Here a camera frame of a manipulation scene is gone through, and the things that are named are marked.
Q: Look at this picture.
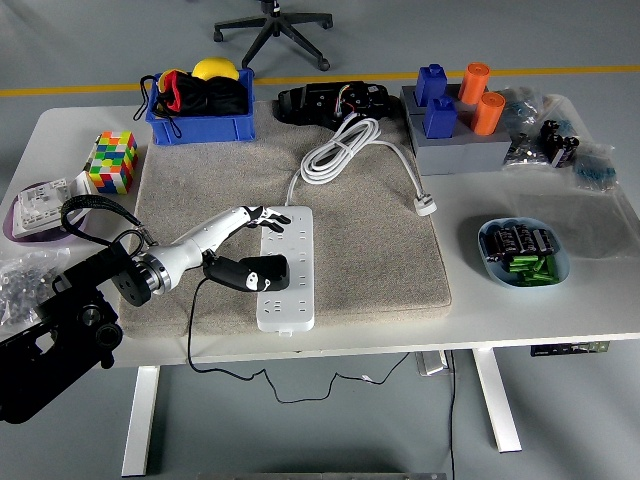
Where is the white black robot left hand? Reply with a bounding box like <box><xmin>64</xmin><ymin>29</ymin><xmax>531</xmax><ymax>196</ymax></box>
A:
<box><xmin>158</xmin><ymin>204</ymin><xmax>293</xmax><ymax>294</ymax></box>

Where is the black plug with cord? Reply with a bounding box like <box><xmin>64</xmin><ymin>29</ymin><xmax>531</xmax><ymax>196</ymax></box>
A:
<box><xmin>187</xmin><ymin>253</ymin><xmax>416</xmax><ymax>404</ymax></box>

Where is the white power strip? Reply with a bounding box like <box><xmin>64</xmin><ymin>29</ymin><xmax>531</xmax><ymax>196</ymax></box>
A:
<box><xmin>256</xmin><ymin>205</ymin><xmax>317</xmax><ymax>337</ymax></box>

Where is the multicolour puzzle cube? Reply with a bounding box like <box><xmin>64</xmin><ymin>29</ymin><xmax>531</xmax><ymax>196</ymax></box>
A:
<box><xmin>84</xmin><ymin>130</ymin><xmax>139</xmax><ymax>195</ymax></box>

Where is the blue plastic bin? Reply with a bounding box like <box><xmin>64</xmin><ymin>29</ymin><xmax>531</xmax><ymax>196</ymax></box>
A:
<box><xmin>144</xmin><ymin>68</ymin><xmax>256</xmax><ymax>146</ymax></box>

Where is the purple dish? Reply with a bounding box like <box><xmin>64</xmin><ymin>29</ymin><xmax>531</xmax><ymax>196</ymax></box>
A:
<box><xmin>2</xmin><ymin>182</ymin><xmax>91</xmax><ymax>246</ymax></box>

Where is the clear bag of screws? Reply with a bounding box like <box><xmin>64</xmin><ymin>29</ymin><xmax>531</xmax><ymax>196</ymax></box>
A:
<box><xmin>0</xmin><ymin>247</ymin><xmax>71</xmax><ymax>341</ymax></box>

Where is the yellow ball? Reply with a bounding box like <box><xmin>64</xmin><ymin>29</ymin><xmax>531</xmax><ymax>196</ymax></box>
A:
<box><xmin>192</xmin><ymin>57</ymin><xmax>240</xmax><ymax>81</ymax></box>

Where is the white table leg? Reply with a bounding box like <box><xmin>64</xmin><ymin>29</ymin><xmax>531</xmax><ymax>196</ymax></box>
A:
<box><xmin>121</xmin><ymin>365</ymin><xmax>161</xmax><ymax>477</ymax></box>
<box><xmin>472</xmin><ymin>348</ymin><xmax>524</xmax><ymax>454</ymax></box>

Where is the grey-brown mat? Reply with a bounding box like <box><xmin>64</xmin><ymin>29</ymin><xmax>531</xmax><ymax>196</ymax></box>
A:
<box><xmin>115</xmin><ymin>99</ymin><xmax>454</xmax><ymax>339</ymax></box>

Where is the black electronic device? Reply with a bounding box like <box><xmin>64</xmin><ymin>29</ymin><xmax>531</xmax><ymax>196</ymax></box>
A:
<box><xmin>273</xmin><ymin>80</ymin><xmax>392</xmax><ymax>127</ymax></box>

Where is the black office chair base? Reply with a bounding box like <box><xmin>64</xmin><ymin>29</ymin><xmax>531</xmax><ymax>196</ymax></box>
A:
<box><xmin>213</xmin><ymin>0</ymin><xmax>334</xmax><ymax>71</ymax></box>

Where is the blue block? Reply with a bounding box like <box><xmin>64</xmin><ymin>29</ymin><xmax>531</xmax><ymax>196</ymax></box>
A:
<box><xmin>423</xmin><ymin>95</ymin><xmax>459</xmax><ymax>140</ymax></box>
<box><xmin>414</xmin><ymin>64</ymin><xmax>448</xmax><ymax>107</ymax></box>

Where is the grey block base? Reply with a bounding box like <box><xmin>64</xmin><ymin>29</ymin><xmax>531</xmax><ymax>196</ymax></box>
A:
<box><xmin>399</xmin><ymin>83</ymin><xmax>514</xmax><ymax>176</ymax></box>

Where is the orange cylinder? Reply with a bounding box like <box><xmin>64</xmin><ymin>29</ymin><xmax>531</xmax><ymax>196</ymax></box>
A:
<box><xmin>469</xmin><ymin>91</ymin><xmax>506</xmax><ymax>136</ymax></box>
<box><xmin>457</xmin><ymin>62</ymin><xmax>490</xmax><ymax>105</ymax></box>

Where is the black capacitors pile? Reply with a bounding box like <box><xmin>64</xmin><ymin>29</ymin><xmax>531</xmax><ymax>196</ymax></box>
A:
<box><xmin>480</xmin><ymin>223</ymin><xmax>557</xmax><ymax>264</ymax></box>

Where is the green batteries pile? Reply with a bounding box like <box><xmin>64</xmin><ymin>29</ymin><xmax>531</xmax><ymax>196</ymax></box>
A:
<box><xmin>507</xmin><ymin>254</ymin><xmax>560</xmax><ymax>287</ymax></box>

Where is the clear bag of dark parts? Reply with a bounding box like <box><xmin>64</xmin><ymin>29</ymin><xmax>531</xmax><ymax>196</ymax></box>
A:
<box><xmin>502</xmin><ymin>130</ymin><xmax>551</xmax><ymax>172</ymax></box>

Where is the clear bag of blue parts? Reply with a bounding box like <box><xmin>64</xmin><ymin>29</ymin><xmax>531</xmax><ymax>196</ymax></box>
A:
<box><xmin>499</xmin><ymin>85</ymin><xmax>546</xmax><ymax>134</ymax></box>
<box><xmin>569</xmin><ymin>143</ymin><xmax>619</xmax><ymax>194</ymax></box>

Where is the light blue dish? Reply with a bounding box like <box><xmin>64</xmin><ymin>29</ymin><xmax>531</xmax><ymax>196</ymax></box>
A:
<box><xmin>477</xmin><ymin>217</ymin><xmax>571</xmax><ymax>290</ymax></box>

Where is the clear bag of black capacitors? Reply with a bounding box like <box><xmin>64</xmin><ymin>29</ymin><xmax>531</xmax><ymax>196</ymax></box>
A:
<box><xmin>537</xmin><ymin>117</ymin><xmax>582</xmax><ymax>169</ymax></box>

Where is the large empty clear bag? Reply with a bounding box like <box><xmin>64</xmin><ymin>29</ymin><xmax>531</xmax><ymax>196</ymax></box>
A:
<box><xmin>504</xmin><ymin>94</ymin><xmax>640</xmax><ymax>261</ymax></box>

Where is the black table control panel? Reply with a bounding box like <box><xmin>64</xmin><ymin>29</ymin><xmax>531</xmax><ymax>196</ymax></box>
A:
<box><xmin>530</xmin><ymin>341</ymin><xmax>611</xmax><ymax>357</ymax></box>

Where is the black drawstring bag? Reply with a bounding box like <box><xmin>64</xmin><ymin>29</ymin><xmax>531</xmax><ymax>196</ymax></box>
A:
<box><xmin>133</xmin><ymin>68</ymin><xmax>251</xmax><ymax>142</ymax></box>

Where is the white wall socket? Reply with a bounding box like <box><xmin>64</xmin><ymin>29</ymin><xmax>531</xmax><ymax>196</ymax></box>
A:
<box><xmin>10</xmin><ymin>172</ymin><xmax>99</xmax><ymax>240</ymax></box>

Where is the white cable with plug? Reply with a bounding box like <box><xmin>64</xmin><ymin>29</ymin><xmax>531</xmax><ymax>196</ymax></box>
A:
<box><xmin>284</xmin><ymin>115</ymin><xmax>439</xmax><ymax>217</ymax></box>

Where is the grey metal bracket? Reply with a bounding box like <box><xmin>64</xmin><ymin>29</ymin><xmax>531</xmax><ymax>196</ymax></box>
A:
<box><xmin>415</xmin><ymin>351</ymin><xmax>449</xmax><ymax>376</ymax></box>

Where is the thin black hanging cable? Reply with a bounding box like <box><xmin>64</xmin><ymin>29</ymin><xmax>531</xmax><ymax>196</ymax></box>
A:
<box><xmin>447</xmin><ymin>349</ymin><xmax>459</xmax><ymax>480</ymax></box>

